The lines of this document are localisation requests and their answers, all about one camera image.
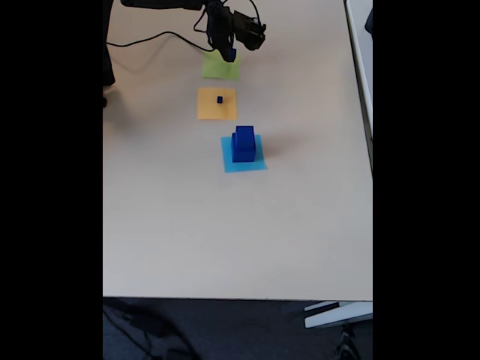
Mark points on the small blue cube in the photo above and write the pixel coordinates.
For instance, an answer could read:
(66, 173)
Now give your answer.
(234, 54)

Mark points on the green paper square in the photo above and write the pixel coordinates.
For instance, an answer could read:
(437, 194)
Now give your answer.
(217, 69)

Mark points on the orange paper square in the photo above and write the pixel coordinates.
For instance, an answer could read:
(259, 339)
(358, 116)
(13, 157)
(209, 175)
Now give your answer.
(210, 108)

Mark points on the light blue paper square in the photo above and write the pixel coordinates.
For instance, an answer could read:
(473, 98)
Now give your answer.
(227, 165)

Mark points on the large blue cube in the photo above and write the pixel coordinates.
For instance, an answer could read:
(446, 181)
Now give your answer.
(244, 137)

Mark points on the largest blue cube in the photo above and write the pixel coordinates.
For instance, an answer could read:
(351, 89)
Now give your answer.
(243, 155)

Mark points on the white side desk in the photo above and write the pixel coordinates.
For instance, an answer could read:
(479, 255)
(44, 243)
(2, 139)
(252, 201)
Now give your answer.
(362, 56)

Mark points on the dark blue object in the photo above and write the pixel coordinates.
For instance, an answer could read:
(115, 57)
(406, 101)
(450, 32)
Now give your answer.
(369, 20)

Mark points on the white table foot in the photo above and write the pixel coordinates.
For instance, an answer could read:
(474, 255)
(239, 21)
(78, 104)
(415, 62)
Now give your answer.
(337, 315)

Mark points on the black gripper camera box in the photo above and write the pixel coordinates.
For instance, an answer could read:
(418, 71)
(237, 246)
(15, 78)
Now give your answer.
(251, 32)

